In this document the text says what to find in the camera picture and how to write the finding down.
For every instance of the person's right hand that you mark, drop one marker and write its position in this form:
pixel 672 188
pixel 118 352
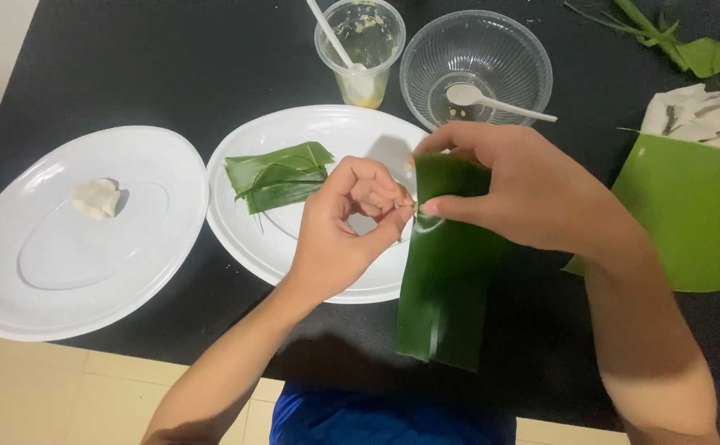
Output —
pixel 533 191

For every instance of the person's left hand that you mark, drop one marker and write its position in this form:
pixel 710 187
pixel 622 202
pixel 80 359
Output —
pixel 326 241

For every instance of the small thin wooden stick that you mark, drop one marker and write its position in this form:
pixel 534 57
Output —
pixel 414 207

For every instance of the dark green banana leaf strip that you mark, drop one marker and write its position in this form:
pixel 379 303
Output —
pixel 446 284

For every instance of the white oval plate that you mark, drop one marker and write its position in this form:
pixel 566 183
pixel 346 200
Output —
pixel 82 247
pixel 261 247

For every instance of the folded banana leaf parcel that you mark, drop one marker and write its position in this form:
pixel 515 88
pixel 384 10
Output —
pixel 279 176

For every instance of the white plastic spoon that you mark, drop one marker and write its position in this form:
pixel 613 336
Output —
pixel 468 96
pixel 330 34

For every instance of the clear ribbed plastic bowl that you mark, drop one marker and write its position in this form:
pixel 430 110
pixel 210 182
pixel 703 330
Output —
pixel 496 55

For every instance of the large light green banana leaf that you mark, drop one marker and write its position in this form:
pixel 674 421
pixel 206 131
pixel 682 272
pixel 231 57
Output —
pixel 700 210

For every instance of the clear plastic cup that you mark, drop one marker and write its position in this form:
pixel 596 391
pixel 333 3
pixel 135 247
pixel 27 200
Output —
pixel 366 74

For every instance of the crumpled white tissue paper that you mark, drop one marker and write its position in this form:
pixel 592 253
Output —
pixel 693 114

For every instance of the person's blue shirt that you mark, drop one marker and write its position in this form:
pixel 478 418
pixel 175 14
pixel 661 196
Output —
pixel 385 417

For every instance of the green leaf stem scraps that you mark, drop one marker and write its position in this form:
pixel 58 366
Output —
pixel 703 57

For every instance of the white dough lump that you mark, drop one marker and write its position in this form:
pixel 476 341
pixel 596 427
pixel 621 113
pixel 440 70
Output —
pixel 95 199

